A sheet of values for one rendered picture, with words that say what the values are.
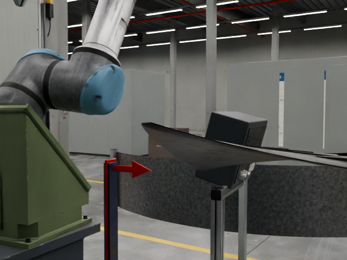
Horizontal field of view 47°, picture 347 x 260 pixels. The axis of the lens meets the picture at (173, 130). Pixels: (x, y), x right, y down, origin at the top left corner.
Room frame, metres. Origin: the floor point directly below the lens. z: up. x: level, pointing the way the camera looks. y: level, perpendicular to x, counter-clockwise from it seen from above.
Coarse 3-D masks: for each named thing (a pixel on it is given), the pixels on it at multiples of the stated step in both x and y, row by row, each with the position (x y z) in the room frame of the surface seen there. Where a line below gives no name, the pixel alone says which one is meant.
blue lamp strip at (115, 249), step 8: (112, 168) 0.55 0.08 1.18; (112, 176) 0.55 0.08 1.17; (112, 184) 0.55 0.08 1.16; (112, 192) 0.55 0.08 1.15; (112, 200) 0.55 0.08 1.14; (112, 208) 0.55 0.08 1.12; (112, 216) 0.55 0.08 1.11; (112, 224) 0.55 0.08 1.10; (112, 232) 0.55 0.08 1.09; (112, 240) 0.55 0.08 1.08; (112, 248) 0.55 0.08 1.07; (112, 256) 0.55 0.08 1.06
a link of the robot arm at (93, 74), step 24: (120, 0) 0.98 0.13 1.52; (96, 24) 0.95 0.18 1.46; (120, 24) 0.97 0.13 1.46; (96, 48) 0.90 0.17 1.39; (72, 72) 0.88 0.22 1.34; (96, 72) 0.87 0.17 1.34; (120, 72) 0.92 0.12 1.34; (72, 96) 0.88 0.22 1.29; (96, 96) 0.87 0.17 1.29; (120, 96) 0.95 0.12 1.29
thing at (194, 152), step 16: (144, 128) 0.40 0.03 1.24; (160, 128) 0.38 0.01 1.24; (160, 144) 0.48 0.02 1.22; (176, 144) 0.46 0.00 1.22; (192, 144) 0.44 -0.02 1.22; (208, 144) 0.41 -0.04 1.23; (224, 144) 0.37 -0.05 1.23; (192, 160) 0.54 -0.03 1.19; (208, 160) 0.53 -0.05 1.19; (224, 160) 0.53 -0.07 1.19; (240, 160) 0.52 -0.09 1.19; (256, 160) 0.52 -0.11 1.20; (272, 160) 0.51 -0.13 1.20; (304, 160) 0.36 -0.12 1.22; (320, 160) 0.37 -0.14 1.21; (336, 160) 0.38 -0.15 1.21
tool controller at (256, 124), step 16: (224, 112) 1.15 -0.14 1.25; (240, 112) 1.30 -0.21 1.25; (208, 128) 1.10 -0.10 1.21; (224, 128) 1.08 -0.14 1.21; (240, 128) 1.06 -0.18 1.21; (256, 128) 1.14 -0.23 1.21; (240, 144) 1.06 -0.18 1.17; (256, 144) 1.20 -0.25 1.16; (208, 176) 1.10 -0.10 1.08; (224, 176) 1.08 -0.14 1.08; (240, 176) 1.10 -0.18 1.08
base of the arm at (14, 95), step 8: (0, 88) 0.88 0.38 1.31; (8, 88) 0.87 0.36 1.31; (16, 88) 0.87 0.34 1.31; (24, 88) 0.88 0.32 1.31; (0, 96) 0.84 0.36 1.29; (8, 96) 0.85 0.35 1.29; (16, 96) 0.86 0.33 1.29; (24, 96) 0.87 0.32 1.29; (32, 96) 0.88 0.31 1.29; (32, 104) 0.88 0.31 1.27; (40, 104) 0.90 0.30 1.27; (40, 112) 0.90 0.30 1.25
